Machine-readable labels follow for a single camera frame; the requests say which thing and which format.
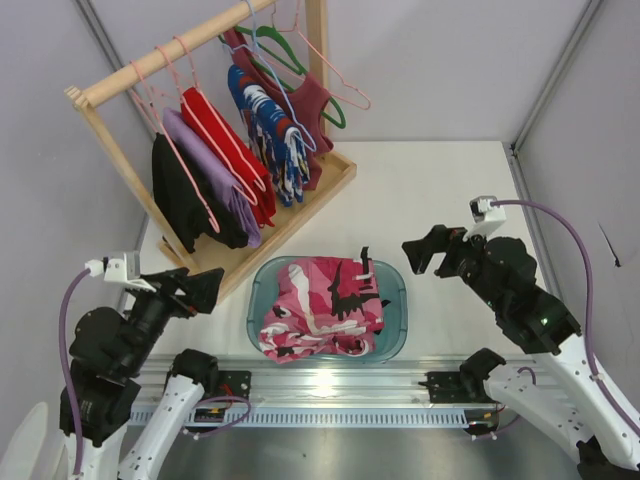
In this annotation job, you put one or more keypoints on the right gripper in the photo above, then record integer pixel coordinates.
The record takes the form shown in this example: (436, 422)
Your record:
(451, 250)

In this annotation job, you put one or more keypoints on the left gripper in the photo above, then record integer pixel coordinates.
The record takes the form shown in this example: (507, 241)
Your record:
(174, 289)

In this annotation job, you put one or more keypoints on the blue patterned trousers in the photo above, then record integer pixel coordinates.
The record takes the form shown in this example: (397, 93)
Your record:
(274, 139)

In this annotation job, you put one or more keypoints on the light blue wire hanger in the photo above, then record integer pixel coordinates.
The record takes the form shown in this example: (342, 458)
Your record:
(255, 49)

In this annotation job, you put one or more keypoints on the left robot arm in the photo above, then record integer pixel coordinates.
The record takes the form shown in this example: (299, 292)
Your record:
(102, 362)

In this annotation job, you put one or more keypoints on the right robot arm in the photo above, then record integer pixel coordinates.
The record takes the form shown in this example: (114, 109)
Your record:
(565, 404)

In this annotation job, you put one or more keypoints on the pink hanger with purple garment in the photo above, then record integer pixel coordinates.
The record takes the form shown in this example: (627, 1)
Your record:
(188, 97)

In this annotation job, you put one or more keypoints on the pink hanger with red garment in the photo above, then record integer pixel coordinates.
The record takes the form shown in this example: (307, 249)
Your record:
(227, 146)

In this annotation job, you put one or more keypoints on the pink hanger with black garment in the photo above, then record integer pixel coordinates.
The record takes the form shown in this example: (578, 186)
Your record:
(211, 217)

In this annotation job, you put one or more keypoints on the green hanger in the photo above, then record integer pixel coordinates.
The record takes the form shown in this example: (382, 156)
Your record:
(292, 64)

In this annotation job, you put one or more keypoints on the wooden clothes rack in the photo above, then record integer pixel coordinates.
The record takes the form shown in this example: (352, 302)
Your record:
(160, 246)

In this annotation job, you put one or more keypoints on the black garment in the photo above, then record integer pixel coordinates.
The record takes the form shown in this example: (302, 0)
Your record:
(177, 201)

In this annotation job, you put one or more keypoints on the purple garment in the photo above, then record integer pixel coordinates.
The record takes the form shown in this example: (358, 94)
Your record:
(224, 185)

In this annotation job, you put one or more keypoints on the teal plastic basket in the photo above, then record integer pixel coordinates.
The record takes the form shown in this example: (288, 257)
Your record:
(391, 287)

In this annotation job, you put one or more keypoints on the pink camouflage garment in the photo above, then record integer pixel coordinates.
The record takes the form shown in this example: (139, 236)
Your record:
(325, 306)

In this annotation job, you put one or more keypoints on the red garment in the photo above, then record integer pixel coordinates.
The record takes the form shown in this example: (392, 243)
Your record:
(267, 208)

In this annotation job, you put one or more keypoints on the maroon tank top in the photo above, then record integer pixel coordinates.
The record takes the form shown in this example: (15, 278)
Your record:
(308, 101)

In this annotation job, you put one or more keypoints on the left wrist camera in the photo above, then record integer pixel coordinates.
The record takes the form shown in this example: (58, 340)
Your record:
(122, 268)

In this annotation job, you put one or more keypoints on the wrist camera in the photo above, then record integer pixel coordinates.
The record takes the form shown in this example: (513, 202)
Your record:
(488, 217)
(122, 268)

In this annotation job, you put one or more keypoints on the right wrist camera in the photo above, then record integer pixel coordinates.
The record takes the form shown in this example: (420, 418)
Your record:
(488, 217)

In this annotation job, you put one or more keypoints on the aluminium mounting rail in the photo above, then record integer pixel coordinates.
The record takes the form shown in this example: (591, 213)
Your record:
(339, 383)

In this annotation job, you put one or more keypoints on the white slotted cable duct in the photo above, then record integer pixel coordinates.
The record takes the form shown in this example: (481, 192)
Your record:
(275, 417)

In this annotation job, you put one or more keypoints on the pink empty wire hanger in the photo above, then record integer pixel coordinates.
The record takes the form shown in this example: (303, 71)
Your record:
(310, 25)

